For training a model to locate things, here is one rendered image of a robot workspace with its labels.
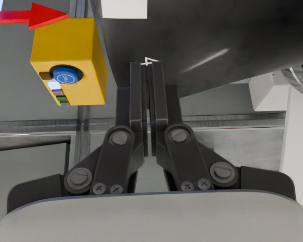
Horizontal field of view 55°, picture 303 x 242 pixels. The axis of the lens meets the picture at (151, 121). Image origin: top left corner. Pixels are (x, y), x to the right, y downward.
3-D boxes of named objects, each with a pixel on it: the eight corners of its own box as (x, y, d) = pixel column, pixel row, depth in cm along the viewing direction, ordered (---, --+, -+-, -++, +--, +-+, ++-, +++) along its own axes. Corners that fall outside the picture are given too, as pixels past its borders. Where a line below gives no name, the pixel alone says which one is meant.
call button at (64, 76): (81, 77, 51) (80, 85, 51) (58, 77, 51) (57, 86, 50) (75, 64, 48) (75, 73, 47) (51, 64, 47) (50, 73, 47)
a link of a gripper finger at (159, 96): (154, 216, 12) (149, 103, 17) (229, 212, 12) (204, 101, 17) (154, 179, 10) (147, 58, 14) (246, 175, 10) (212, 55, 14)
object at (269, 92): (295, 81, 97) (302, 111, 93) (246, 82, 97) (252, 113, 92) (322, 50, 81) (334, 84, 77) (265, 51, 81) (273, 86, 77)
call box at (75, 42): (107, 63, 65) (106, 106, 61) (61, 64, 65) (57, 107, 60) (94, 10, 50) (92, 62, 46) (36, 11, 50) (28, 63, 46)
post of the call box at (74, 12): (88, 4, 63) (85, 51, 58) (74, 4, 63) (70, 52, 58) (85, -7, 60) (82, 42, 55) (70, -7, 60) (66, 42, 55)
